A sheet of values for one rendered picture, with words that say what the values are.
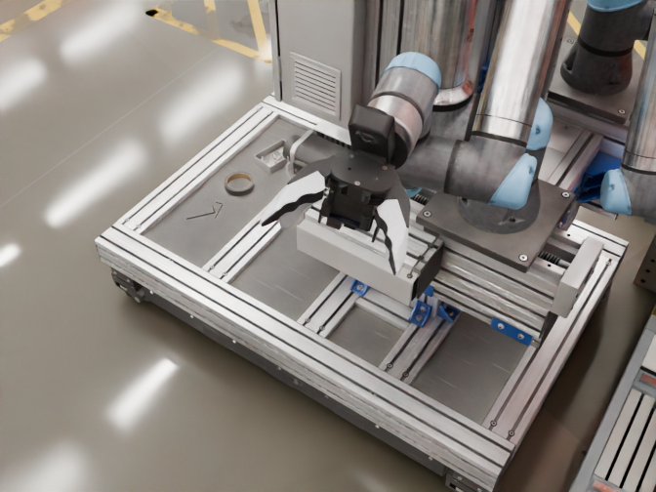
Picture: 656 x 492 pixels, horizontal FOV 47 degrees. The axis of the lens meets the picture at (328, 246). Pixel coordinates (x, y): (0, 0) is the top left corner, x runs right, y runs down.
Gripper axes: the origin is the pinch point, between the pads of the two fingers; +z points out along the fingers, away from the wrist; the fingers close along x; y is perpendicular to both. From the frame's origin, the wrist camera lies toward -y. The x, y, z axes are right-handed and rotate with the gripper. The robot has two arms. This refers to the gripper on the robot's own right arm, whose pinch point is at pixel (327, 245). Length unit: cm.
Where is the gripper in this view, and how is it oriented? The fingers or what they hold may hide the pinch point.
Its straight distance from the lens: 77.7
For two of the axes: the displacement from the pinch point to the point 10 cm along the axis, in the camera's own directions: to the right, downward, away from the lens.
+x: -9.3, -3.4, 1.3
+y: -1.3, 6.3, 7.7
